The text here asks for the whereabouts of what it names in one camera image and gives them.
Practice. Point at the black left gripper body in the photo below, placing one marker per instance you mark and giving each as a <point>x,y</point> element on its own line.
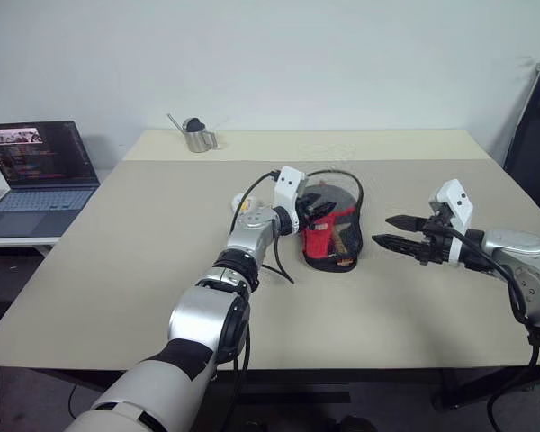
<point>307,216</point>

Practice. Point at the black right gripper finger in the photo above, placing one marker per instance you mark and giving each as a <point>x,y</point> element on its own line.
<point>407,222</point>
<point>398,244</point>

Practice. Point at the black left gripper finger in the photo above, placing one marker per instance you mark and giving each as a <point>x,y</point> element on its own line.
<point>325,209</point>
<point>314,198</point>

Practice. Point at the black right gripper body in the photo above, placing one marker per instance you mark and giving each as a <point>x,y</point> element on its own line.
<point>436,245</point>

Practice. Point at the red ping pong paddle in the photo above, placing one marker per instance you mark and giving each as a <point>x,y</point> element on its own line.
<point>317,240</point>

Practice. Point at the black racket bag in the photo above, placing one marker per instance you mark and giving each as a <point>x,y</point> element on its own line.
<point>348,225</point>

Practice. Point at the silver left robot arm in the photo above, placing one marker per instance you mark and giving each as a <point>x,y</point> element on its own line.
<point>207,315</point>

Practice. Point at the open blue laptop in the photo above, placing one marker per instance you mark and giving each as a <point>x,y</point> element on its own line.
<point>36,180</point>

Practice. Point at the white side table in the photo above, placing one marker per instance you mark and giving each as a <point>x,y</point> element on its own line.
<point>18,242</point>

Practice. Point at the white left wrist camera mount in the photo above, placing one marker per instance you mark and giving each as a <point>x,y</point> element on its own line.
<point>289,185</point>

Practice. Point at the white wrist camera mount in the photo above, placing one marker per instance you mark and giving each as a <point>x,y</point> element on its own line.
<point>456,200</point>
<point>289,185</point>

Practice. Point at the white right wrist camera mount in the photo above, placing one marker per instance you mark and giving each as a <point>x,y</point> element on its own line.
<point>456,200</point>

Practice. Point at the black panel with silver frame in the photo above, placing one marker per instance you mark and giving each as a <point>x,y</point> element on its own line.
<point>535,144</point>

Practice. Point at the black table frame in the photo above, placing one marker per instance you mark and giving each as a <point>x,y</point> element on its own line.
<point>459,391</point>

